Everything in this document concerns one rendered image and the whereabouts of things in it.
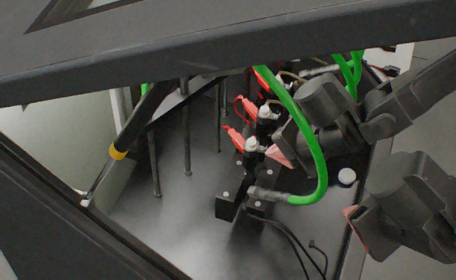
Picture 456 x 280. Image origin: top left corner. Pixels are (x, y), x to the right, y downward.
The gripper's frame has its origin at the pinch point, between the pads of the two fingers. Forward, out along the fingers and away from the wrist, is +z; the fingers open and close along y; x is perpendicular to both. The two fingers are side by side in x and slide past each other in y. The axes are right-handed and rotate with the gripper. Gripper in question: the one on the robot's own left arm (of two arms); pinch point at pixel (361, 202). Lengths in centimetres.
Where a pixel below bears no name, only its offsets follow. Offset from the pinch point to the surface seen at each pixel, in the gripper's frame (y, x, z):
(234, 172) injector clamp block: 3.3, 0.9, 46.6
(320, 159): -0.7, -5.5, 7.5
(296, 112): -1.0, -13.2, 6.6
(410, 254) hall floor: -46, 90, 116
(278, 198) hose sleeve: 4.2, 0.9, 21.4
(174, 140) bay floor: 6, -6, 74
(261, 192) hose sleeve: 5.1, -0.2, 25.4
